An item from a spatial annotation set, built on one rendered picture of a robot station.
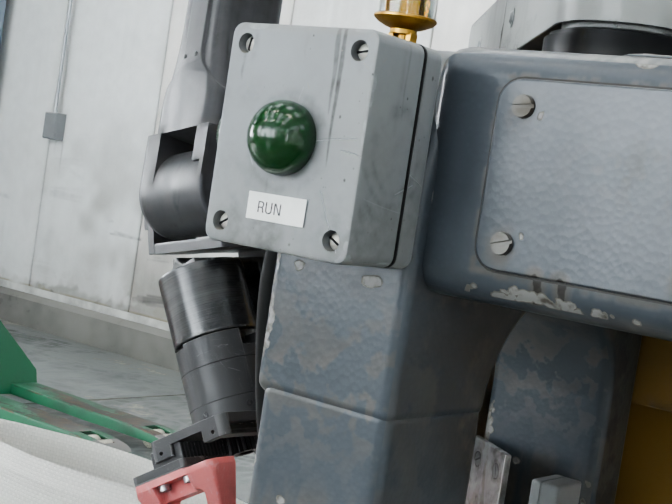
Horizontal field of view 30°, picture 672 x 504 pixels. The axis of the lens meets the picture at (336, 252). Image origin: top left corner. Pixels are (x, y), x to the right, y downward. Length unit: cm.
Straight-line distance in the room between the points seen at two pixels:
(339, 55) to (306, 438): 17
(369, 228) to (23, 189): 853
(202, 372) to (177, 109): 17
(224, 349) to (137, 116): 744
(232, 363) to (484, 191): 32
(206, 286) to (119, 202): 746
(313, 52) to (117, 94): 788
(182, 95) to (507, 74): 36
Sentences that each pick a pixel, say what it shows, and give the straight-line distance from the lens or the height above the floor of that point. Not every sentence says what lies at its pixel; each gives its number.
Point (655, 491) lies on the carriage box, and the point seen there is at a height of 112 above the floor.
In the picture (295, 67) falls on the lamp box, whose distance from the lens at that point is 50.
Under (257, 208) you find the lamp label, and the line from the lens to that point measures 50.
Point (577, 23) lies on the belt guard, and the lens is 63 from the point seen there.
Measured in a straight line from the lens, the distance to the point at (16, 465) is 92.
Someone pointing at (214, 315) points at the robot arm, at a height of 118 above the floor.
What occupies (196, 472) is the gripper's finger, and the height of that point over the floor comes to 109.
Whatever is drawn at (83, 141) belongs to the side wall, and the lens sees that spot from 857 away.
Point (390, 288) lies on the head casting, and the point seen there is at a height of 123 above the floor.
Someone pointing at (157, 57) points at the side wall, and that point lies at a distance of 815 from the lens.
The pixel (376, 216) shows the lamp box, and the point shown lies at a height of 126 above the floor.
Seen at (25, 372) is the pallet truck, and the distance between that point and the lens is 636.
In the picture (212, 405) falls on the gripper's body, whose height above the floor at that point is 112.
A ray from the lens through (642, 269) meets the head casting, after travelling 47.
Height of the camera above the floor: 127
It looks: 3 degrees down
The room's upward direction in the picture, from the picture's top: 9 degrees clockwise
